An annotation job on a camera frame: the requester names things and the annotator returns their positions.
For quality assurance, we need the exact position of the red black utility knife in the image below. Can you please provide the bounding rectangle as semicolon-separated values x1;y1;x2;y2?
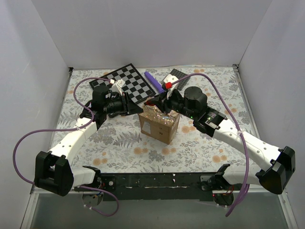
144;99;160;108

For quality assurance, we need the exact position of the brown cardboard express box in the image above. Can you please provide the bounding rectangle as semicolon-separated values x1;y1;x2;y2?
138;105;180;145

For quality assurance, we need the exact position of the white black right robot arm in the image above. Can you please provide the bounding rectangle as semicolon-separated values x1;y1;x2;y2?
144;86;295;195

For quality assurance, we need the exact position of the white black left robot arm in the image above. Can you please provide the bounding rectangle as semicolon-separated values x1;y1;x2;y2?
34;86;143;196

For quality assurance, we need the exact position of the black white checkerboard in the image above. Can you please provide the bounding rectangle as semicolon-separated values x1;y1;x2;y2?
88;62;157;104

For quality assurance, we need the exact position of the dark grey studded baseplate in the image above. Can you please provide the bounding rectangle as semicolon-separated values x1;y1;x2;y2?
170;69;190;91

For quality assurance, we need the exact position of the floral patterned table mat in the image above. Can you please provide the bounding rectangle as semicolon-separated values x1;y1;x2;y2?
49;66;260;174

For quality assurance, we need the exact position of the purple cylindrical handle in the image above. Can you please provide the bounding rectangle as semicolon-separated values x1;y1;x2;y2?
144;72;165;93

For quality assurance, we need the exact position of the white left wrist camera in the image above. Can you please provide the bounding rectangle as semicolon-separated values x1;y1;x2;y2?
110;79;125;95

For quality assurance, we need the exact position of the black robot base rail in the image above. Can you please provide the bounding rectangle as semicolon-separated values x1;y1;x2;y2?
73;171;239;208

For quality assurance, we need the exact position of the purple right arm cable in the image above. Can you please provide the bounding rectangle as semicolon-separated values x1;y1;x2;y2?
173;73;251;217

